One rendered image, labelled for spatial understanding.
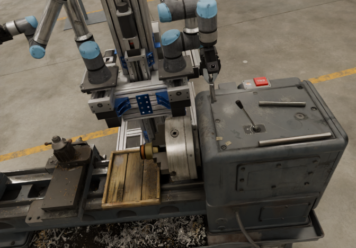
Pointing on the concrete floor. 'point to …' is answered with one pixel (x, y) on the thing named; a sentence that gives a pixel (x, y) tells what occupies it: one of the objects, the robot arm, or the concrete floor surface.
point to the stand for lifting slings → (97, 17)
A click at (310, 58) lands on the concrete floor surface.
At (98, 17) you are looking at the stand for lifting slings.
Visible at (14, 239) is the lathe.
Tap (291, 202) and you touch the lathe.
